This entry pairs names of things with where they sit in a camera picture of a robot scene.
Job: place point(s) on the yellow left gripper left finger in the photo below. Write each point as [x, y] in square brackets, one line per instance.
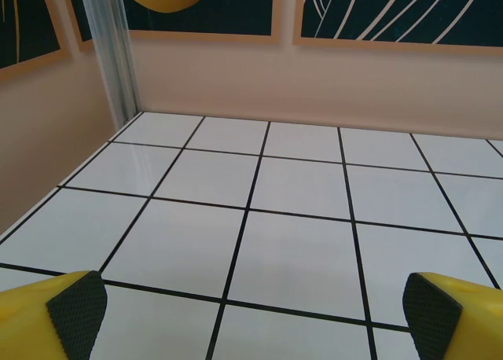
[35, 317]

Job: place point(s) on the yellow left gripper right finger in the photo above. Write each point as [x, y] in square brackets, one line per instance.
[463, 320]

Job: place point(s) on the aluminium corner post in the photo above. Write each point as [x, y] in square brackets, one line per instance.
[112, 53]

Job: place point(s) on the wall panel orange circle leaves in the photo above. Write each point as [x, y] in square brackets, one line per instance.
[393, 10]

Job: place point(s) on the wall panel with yellow oval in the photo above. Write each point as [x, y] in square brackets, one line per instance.
[236, 6]

